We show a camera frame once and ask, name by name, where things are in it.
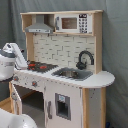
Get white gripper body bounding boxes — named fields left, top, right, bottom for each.
left=11, top=43, right=27, bottom=70

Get white oven door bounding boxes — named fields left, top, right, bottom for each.
left=11, top=86, right=22, bottom=115

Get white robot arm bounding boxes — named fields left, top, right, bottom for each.
left=0, top=43, right=38, bottom=128

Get wooden toy kitchen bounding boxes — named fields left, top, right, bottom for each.
left=9, top=10, right=115, bottom=128

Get red left stove knob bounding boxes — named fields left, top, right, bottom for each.
left=13, top=76, right=19, bottom=81

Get red stove knob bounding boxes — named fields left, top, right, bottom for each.
left=32, top=81, right=37, bottom=87
left=13, top=76, right=19, bottom=81

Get black stovetop red burners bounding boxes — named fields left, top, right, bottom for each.
left=27, top=61, right=56, bottom=73

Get red right stove knob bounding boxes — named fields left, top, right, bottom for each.
left=32, top=81, right=37, bottom=87

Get grey range hood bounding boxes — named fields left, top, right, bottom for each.
left=25, top=15, right=53, bottom=34

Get metal toy sink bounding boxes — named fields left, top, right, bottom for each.
left=52, top=67, right=92, bottom=81

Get black toy faucet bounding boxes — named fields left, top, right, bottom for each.
left=75, top=50, right=95, bottom=71

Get white cabinet door dispenser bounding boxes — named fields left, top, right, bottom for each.
left=44, top=81, right=82, bottom=128

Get white toy microwave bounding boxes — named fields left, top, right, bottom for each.
left=55, top=14, right=92, bottom=34

